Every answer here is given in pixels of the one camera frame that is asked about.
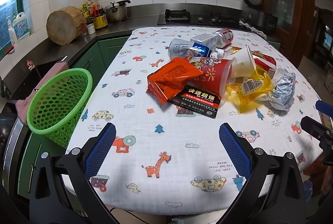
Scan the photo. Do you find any silver foil paper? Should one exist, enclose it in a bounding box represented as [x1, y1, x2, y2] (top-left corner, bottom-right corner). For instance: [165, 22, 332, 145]
[266, 68, 296, 112]

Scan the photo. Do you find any black red card box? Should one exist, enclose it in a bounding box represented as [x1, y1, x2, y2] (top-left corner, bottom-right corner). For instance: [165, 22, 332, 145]
[168, 85, 221, 119]

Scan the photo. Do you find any yellow plastic wrapper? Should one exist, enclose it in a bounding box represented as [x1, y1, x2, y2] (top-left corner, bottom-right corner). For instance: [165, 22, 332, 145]
[226, 66, 274, 113]

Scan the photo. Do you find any clear red printed plastic cup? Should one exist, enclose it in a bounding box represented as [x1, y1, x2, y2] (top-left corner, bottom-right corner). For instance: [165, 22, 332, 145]
[184, 57, 232, 97]

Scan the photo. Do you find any white paper cup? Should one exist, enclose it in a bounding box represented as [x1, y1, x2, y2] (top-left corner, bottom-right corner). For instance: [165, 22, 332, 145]
[231, 45, 256, 78]

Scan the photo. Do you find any orange snack bag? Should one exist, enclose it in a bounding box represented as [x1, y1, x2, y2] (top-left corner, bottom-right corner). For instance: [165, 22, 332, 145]
[147, 57, 203, 105]

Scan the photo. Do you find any white milk carton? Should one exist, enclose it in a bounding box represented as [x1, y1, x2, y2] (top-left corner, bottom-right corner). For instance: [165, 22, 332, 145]
[190, 34, 222, 51]

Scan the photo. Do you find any red cola can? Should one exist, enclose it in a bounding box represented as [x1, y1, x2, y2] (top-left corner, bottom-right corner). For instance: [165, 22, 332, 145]
[214, 28, 234, 49]

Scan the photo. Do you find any blue silver beer can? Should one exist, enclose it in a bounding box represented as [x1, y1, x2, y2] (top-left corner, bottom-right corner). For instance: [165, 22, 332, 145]
[168, 39, 212, 60]

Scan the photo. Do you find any amber tea bottle red label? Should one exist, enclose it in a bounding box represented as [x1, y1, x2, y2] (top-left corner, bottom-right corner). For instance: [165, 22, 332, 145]
[217, 47, 277, 78]

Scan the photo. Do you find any green plastic mesh basket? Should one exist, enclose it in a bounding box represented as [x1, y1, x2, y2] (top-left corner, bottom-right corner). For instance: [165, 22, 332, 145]
[27, 68, 93, 148]

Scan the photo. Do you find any white cartoon print tablecloth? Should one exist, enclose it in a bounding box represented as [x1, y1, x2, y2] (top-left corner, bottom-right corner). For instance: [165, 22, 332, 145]
[68, 27, 322, 215]

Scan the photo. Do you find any pink dish towel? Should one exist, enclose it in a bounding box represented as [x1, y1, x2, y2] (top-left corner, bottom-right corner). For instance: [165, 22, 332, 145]
[15, 62, 69, 125]

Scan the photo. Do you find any white rag on counter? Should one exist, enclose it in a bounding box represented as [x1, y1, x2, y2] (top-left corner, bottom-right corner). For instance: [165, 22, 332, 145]
[239, 20, 267, 40]

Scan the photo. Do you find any small white seasoning jar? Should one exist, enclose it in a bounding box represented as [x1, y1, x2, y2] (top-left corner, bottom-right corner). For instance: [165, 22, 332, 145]
[86, 18, 95, 35]

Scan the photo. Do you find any yellow label sauce jar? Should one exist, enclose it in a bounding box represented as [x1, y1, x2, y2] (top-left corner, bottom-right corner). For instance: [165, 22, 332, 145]
[93, 0, 108, 30]

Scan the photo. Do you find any round wooden chopping block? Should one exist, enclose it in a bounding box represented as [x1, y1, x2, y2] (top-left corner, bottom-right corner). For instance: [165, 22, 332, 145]
[46, 6, 86, 45]

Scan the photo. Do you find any steel pressure cooker pot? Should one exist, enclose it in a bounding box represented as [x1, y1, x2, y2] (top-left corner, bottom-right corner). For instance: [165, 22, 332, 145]
[104, 0, 131, 23]

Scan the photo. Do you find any black gas stove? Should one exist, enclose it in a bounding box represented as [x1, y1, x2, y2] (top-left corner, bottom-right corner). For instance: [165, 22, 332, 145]
[157, 9, 244, 28]

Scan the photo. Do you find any white detergent jug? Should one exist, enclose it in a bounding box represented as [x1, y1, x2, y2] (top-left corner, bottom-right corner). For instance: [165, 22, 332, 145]
[12, 12, 30, 41]

